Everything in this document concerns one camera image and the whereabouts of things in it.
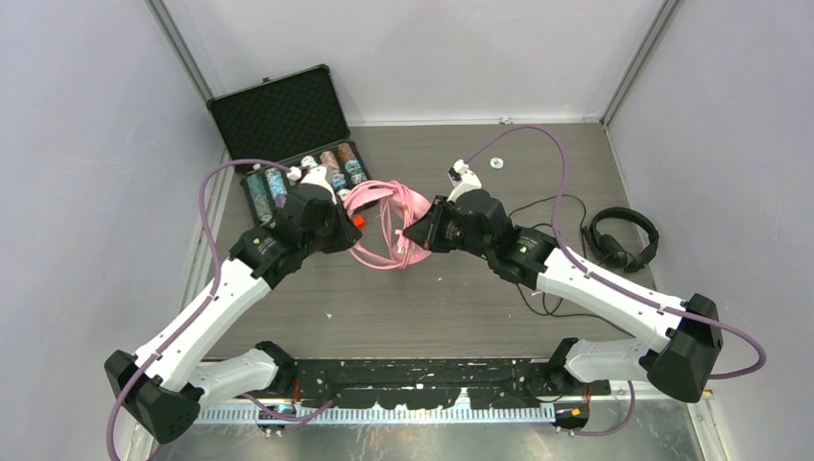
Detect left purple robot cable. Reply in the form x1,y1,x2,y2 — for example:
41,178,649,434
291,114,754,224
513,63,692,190
105,158,303,461

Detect small orange cube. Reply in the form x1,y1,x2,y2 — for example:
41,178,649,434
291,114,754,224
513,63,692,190
352,215,366,230

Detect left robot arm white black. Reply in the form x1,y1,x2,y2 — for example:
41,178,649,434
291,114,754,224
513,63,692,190
104,184,362,445

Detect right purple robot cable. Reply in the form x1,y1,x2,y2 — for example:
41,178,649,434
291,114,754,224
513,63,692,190
461,124,768,438

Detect black headphone cable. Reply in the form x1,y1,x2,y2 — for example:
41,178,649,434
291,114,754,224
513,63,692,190
508,193,631,332

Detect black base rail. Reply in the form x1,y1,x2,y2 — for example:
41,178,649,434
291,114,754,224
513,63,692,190
270,358,611,410

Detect black headphones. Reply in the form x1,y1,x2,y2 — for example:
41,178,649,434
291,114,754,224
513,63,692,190
581,206,660,274

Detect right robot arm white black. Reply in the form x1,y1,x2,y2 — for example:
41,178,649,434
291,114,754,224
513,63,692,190
403,190,723,402

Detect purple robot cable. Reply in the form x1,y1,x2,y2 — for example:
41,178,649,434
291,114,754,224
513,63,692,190
461,124,768,438
105,158,303,461

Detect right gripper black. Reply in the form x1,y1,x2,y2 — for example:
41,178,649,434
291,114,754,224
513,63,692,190
404,195,492,261

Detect pink headphones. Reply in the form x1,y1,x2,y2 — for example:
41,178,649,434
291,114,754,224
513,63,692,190
344,180,431,271

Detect black poker chip case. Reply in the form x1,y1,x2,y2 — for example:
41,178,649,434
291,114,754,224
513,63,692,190
206,64,371,200

